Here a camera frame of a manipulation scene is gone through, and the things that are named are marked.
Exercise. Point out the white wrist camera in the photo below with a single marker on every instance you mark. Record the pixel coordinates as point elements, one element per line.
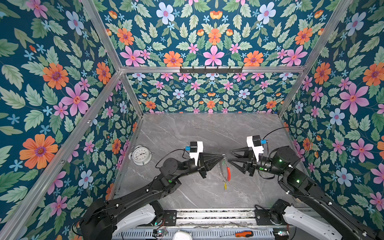
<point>257,145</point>
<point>194,150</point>

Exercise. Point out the orange handled screwdriver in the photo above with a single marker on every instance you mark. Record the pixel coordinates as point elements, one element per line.
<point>244,234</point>

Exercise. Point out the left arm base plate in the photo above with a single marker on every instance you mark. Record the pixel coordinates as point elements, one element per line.
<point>167,218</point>

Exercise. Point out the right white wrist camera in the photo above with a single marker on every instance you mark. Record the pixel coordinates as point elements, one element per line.
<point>257,145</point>

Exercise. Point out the white round alarm clock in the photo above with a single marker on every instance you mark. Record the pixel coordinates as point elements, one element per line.
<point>141,155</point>

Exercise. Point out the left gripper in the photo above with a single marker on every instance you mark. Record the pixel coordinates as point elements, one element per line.
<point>205,162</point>

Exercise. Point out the black hook rail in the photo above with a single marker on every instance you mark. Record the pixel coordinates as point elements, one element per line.
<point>210,70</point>

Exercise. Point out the small circuit board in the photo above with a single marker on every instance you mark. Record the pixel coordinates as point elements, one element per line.
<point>160,233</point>

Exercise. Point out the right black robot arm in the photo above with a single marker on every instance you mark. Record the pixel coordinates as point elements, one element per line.
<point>302,187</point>

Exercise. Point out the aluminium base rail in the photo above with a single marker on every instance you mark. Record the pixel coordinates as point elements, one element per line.
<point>147,216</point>

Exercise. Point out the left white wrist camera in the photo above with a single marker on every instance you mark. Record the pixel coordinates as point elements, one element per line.
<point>194,150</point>

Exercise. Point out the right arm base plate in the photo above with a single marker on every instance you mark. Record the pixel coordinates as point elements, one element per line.
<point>266,217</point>

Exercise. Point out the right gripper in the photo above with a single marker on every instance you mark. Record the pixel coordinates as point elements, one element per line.
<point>250,164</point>

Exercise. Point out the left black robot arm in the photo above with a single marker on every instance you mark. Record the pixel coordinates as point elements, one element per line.
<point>102,217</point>

